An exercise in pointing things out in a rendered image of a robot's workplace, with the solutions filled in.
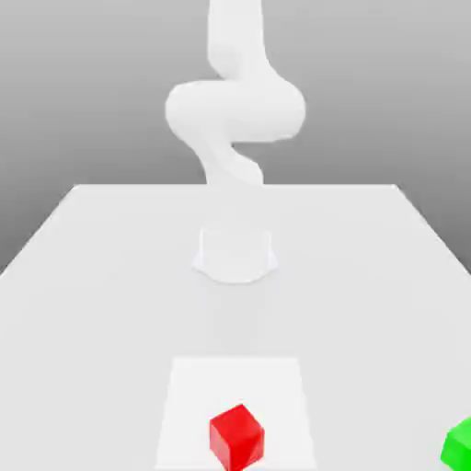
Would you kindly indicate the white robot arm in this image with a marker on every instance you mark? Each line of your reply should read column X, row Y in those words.
column 235, row 106

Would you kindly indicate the small red cube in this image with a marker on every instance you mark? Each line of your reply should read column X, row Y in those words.
column 236, row 438

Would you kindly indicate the small green cube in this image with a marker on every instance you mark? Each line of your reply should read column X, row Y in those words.
column 459, row 447

